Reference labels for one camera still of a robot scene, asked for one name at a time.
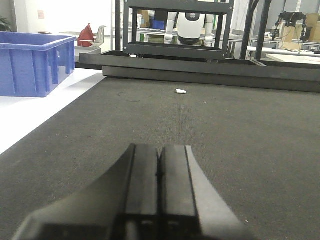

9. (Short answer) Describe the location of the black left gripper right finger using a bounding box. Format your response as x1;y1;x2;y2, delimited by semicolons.
160;145;253;240

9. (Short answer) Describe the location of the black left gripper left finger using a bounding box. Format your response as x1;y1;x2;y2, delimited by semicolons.
14;143;158;240

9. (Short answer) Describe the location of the dark grey carpet mat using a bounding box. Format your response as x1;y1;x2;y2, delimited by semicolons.
0;78;320;240

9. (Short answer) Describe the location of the white paper scrap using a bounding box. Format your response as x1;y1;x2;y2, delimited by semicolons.
175;88;187;95

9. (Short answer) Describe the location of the white plastic chair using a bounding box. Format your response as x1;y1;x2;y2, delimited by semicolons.
90;25;106;48

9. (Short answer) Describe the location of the red bag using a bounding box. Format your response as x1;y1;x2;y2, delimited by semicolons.
77;23;95;47

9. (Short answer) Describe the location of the blue plastic crate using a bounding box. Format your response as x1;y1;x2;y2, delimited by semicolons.
0;31;76;98

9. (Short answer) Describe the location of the white humanoid robot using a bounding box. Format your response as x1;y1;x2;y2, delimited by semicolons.
164;11;214;47

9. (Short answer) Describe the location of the black robot arms rig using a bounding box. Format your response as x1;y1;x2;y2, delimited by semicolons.
271;11;311;43

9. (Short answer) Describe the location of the black metal table rail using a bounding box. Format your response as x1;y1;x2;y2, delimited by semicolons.
75;50;320;93

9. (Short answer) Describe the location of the black metal shelf frame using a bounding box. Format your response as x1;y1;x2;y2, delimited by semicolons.
122;0;234;60

